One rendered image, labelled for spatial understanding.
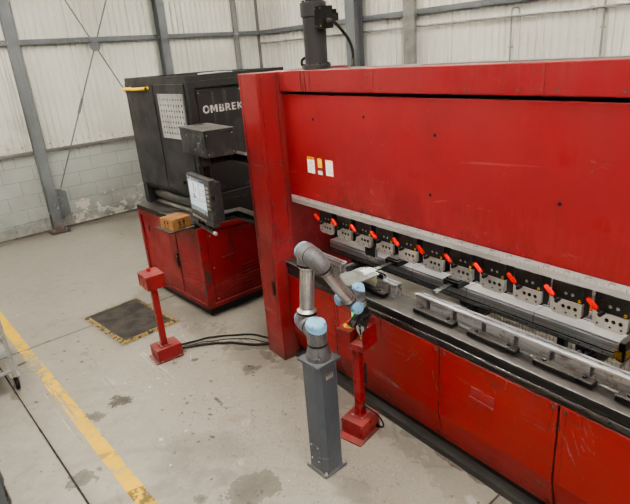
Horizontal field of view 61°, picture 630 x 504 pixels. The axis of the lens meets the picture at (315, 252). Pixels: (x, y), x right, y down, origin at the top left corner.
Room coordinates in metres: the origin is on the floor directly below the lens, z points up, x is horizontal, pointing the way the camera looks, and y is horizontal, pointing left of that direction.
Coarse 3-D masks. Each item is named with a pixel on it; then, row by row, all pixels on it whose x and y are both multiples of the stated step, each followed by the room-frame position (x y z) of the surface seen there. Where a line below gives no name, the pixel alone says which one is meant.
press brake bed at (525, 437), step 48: (336, 336) 3.46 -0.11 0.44; (384, 336) 3.04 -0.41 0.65; (432, 336) 2.71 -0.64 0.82; (384, 384) 3.07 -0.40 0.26; (432, 384) 2.71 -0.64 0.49; (480, 384) 2.43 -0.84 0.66; (528, 384) 2.21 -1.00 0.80; (432, 432) 2.80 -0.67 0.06; (480, 432) 2.42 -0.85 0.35; (528, 432) 2.19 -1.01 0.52; (576, 432) 2.00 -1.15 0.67; (624, 432) 1.84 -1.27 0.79; (480, 480) 2.42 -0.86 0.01; (528, 480) 2.20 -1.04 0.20; (576, 480) 1.98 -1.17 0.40; (624, 480) 1.81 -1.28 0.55
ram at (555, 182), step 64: (320, 128) 3.66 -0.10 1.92; (384, 128) 3.16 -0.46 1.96; (448, 128) 2.77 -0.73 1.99; (512, 128) 2.47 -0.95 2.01; (576, 128) 2.22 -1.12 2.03; (320, 192) 3.70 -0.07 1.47; (384, 192) 3.17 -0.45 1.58; (448, 192) 2.77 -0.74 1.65; (512, 192) 2.45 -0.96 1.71; (576, 192) 2.20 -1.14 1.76; (576, 256) 2.18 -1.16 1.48
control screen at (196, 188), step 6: (192, 180) 4.05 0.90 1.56; (198, 180) 3.94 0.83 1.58; (192, 186) 4.07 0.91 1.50; (198, 186) 3.95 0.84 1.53; (192, 192) 4.09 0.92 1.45; (198, 192) 3.97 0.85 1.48; (204, 192) 3.86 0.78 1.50; (192, 198) 4.10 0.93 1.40; (198, 198) 3.99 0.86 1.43; (204, 198) 3.88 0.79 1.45; (192, 204) 4.12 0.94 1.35; (198, 204) 4.01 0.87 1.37; (204, 204) 3.89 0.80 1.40; (204, 210) 3.91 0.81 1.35
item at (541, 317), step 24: (336, 240) 4.04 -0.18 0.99; (408, 264) 3.42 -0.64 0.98; (432, 288) 3.19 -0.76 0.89; (480, 288) 2.95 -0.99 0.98; (504, 312) 2.76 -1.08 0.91; (528, 312) 2.63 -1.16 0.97; (552, 312) 2.58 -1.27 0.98; (576, 336) 2.40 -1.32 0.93; (600, 336) 2.31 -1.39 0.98; (624, 336) 2.28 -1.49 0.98; (624, 360) 2.22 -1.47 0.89
